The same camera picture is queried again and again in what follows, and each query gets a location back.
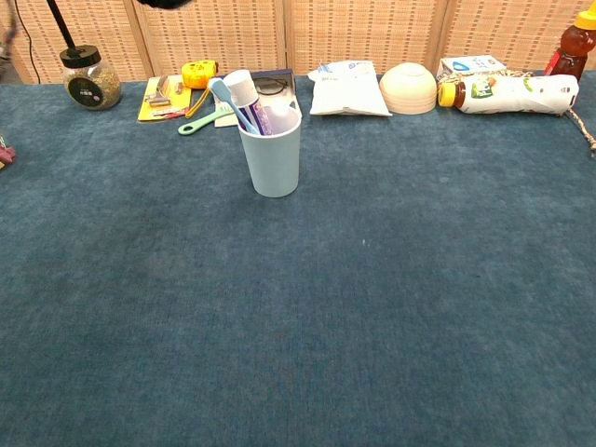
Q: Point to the beige upturned bowl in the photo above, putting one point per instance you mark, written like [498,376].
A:
[407,90]

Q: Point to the black stand pole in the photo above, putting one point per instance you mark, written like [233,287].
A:
[60,21]

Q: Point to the light blue toothbrush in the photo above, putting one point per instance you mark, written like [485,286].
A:
[219,88]

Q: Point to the white bottle with yellow cap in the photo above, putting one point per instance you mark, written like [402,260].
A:
[512,95]

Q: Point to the honey bear bottle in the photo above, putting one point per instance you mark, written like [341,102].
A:
[575,51]

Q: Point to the blue table cloth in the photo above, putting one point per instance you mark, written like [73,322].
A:
[298,326]

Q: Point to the white blue milk carton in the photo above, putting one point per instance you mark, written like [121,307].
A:
[470,65]

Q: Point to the white powder bag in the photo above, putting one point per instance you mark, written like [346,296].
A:
[347,93]

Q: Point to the light blue plastic cup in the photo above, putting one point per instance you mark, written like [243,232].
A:
[274,163]

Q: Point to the black eyeglasses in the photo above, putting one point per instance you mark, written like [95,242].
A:
[272,87]

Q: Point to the green scrubbing brush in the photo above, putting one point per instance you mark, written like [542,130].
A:
[200,123]

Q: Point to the yellow razor blister pack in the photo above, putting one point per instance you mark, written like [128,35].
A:
[163,100]

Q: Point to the bamboo folding screen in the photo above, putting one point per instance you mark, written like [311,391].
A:
[372,32]

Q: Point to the purple toothpaste tube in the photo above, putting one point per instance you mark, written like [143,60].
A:
[242,84]

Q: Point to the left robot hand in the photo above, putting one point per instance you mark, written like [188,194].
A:
[163,3]

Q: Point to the yellow tape measure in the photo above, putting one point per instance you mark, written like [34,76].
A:
[198,74]

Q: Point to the glass jar with black lid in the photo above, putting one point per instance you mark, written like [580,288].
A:
[90,86]

